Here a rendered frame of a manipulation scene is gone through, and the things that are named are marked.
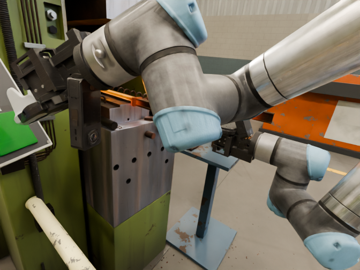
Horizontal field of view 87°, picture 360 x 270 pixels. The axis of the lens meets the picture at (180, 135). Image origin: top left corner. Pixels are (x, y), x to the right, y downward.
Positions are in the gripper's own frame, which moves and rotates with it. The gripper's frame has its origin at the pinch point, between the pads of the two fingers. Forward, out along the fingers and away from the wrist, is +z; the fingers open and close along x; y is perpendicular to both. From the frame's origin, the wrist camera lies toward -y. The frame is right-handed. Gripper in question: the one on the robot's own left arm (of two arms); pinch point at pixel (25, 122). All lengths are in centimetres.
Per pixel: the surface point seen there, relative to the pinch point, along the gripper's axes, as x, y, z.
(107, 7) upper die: -35.8, 25.7, -8.9
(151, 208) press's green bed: -50, -56, 23
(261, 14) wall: -797, 113, -194
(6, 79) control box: -5.4, 10.4, 5.3
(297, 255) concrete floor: -87, -141, -38
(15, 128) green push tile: -1.0, 0.2, 4.5
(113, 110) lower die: -36.6, -2.9, 7.2
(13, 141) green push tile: 0.7, -2.0, 4.5
